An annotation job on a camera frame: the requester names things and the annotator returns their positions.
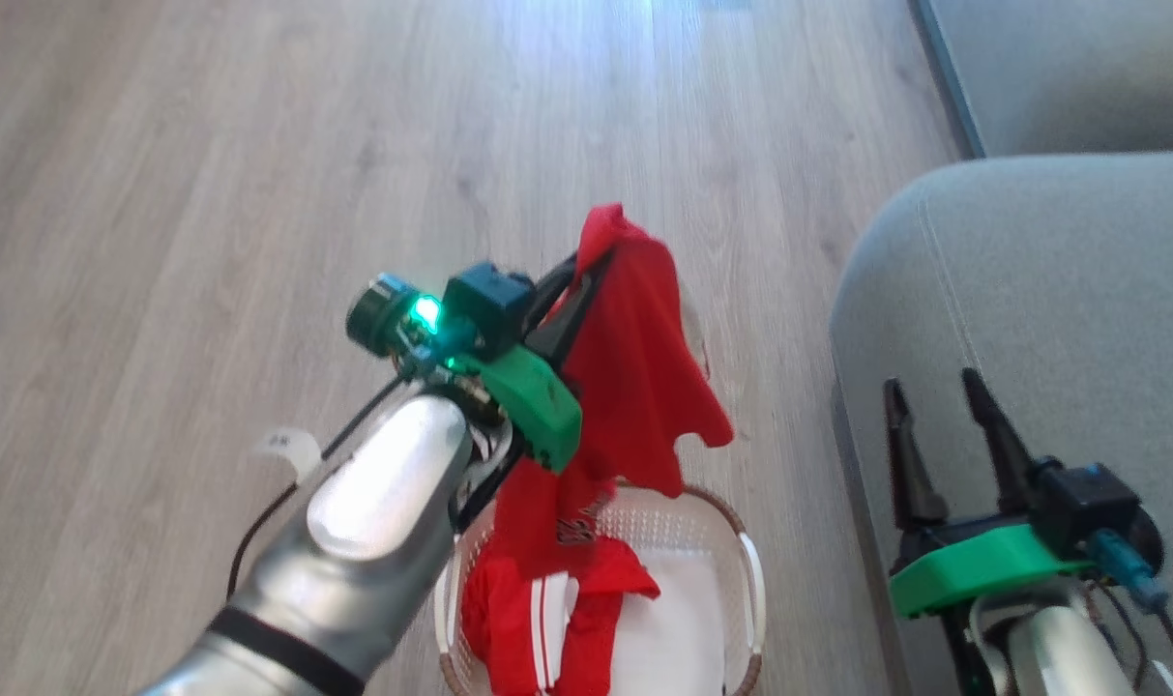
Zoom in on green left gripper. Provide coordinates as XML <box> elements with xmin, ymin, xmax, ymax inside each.
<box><xmin>346</xmin><ymin>253</ymin><xmax>608</xmax><ymax>475</ymax></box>

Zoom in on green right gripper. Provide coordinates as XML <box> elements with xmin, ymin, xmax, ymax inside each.
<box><xmin>883</xmin><ymin>367</ymin><xmax>1096</xmax><ymax>620</ymax></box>

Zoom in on grey upholstered sofa section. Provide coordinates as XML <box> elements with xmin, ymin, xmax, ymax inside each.
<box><xmin>910</xmin><ymin>0</ymin><xmax>1173</xmax><ymax>159</ymax></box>

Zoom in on white cable label tag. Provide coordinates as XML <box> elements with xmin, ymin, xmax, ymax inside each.
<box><xmin>256</xmin><ymin>427</ymin><xmax>323</xmax><ymax>485</ymax></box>

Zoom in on white laundry basket brown rim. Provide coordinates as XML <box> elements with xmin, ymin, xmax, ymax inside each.
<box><xmin>434</xmin><ymin>480</ymin><xmax>768</xmax><ymax>696</ymax></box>

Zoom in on red garment with white stripes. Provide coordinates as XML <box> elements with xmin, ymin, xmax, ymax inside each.
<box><xmin>460</xmin><ymin>203</ymin><xmax>736</xmax><ymax>696</ymax></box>

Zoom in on blue plug right camera cable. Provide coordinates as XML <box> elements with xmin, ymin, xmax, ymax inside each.
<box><xmin>1089</xmin><ymin>528</ymin><xmax>1169</xmax><ymax>616</ymax></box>

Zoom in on grey fabric sofa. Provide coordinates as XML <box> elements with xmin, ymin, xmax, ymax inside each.
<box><xmin>830</xmin><ymin>152</ymin><xmax>1173</xmax><ymax>696</ymax></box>

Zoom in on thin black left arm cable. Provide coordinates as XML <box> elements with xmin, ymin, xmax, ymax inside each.
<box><xmin>226</xmin><ymin>379</ymin><xmax>405</xmax><ymax>598</ymax></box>

